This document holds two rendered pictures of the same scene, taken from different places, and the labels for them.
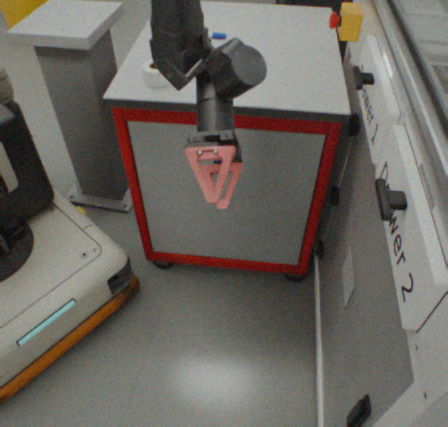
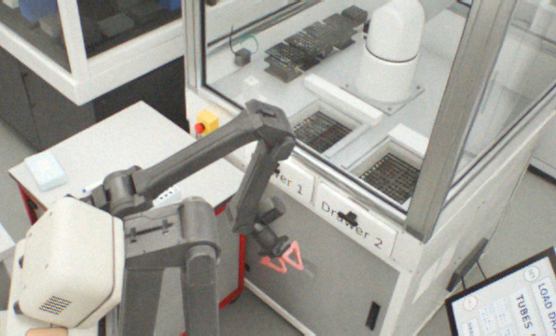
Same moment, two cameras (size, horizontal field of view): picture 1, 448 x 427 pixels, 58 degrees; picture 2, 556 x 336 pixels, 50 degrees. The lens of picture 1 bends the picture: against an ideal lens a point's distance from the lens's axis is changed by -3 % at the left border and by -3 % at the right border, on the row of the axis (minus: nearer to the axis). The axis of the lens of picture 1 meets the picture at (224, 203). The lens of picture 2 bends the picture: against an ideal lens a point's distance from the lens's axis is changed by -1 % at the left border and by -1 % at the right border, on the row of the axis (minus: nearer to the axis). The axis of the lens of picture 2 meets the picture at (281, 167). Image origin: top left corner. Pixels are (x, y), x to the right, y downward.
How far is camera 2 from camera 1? 1.34 m
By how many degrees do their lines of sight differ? 40
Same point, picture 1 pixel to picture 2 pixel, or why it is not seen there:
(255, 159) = not seen: hidden behind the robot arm
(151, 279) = not seen: outside the picture
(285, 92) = (208, 190)
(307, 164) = not seen: hidden behind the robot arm
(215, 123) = (272, 237)
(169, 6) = (253, 205)
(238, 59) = (277, 205)
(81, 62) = not seen: outside the picture
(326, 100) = (233, 179)
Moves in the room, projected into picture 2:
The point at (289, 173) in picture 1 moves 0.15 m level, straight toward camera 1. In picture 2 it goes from (226, 233) to (252, 259)
